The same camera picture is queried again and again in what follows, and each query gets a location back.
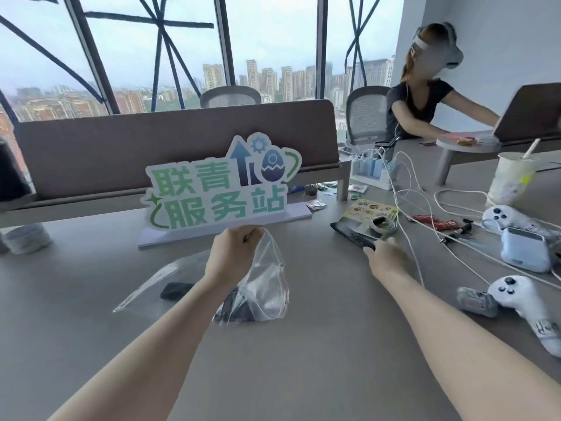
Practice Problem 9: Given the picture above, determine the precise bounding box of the grey mesh office chair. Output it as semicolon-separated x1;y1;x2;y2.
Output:
199;86;263;108
345;86;394;146

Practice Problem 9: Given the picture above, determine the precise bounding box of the plastic drink cup with straw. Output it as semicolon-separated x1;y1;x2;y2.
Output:
487;139;541;207

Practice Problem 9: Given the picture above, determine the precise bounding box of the black flat device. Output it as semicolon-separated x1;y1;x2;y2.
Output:
329;221;383;251

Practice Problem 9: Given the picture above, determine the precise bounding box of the green and white standing sign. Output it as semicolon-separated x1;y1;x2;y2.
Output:
138;133;313;249

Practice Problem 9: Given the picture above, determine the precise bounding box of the black item in zip bag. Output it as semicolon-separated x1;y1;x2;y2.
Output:
215;288;257;323

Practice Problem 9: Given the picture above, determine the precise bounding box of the long brown desk divider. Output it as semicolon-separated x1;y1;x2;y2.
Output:
14;99;352;212

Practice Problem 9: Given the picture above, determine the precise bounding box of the light blue device box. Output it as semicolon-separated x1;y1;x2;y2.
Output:
500;227;553;273

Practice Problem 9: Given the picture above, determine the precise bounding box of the grey rolled strap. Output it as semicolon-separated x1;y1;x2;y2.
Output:
456;287;500;319

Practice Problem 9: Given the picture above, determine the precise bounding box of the clear zip plastic bag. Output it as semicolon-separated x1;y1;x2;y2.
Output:
212;227;291;325

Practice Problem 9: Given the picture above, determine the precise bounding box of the white charging dock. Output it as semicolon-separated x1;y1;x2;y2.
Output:
350;146;402;191

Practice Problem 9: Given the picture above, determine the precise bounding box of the red snack packet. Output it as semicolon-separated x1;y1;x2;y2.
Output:
409;214;459;231

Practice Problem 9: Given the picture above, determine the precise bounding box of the white cable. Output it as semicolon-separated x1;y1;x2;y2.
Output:
373;146;561;290

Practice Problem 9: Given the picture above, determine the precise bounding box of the flat clear plastic bag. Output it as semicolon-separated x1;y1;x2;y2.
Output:
112;258;212;314

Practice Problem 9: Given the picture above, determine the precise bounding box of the small black flat item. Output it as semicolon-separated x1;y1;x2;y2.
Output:
160;282;194;301

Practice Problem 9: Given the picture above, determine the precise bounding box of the round grey tape roll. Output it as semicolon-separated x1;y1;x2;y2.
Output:
371;216;396;236

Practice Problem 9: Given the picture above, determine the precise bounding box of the white headset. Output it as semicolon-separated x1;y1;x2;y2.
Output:
411;22;464;71

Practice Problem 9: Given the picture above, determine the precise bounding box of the white game controller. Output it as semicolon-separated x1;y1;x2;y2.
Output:
481;204;546;236
487;275;561;359

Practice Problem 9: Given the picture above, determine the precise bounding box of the person's left forearm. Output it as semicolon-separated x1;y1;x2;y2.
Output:
47;276;241;421

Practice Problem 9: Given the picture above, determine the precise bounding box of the person's right forearm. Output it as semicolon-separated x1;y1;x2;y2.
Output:
378;272;561;421

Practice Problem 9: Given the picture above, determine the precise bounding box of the colourful printed leaflet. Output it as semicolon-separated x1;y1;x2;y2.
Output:
341;198;400;229

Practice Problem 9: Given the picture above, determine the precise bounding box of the person's right hand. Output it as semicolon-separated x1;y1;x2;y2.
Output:
363;238;416;289

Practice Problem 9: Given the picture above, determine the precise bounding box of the person's left hand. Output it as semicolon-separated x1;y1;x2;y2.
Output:
205;225;266;292

